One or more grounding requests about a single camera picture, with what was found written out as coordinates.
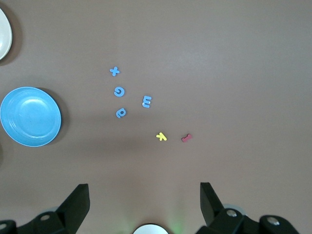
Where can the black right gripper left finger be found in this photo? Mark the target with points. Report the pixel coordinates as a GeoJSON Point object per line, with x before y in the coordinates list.
{"type": "Point", "coordinates": [73, 207]}

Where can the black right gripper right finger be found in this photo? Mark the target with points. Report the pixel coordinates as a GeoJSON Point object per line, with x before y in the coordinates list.
{"type": "Point", "coordinates": [212, 209]}

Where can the blue foam letter Q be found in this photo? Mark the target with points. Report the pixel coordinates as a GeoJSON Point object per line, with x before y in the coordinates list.
{"type": "Point", "coordinates": [118, 114]}

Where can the blue foam letter G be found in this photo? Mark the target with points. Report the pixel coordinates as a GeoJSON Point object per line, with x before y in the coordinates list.
{"type": "Point", "coordinates": [121, 93]}

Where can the blue foam letter E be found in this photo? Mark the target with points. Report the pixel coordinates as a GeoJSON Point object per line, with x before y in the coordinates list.
{"type": "Point", "coordinates": [147, 102]}

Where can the blue foam letter X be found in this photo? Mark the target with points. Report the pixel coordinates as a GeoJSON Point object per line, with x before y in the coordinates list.
{"type": "Point", "coordinates": [114, 71]}

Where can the red foam letter J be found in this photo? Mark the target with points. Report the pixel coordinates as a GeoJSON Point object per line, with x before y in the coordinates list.
{"type": "Point", "coordinates": [186, 138]}

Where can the yellow foam letter K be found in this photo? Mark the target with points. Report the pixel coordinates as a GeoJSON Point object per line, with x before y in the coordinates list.
{"type": "Point", "coordinates": [161, 136]}

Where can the blue plate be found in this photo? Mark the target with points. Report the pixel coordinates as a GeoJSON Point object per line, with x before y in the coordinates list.
{"type": "Point", "coordinates": [30, 117]}

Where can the brown table cover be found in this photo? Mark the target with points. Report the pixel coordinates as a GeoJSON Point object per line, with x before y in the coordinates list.
{"type": "Point", "coordinates": [219, 73]}

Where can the beige plate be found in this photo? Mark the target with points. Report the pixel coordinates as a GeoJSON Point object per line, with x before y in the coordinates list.
{"type": "Point", "coordinates": [4, 34]}

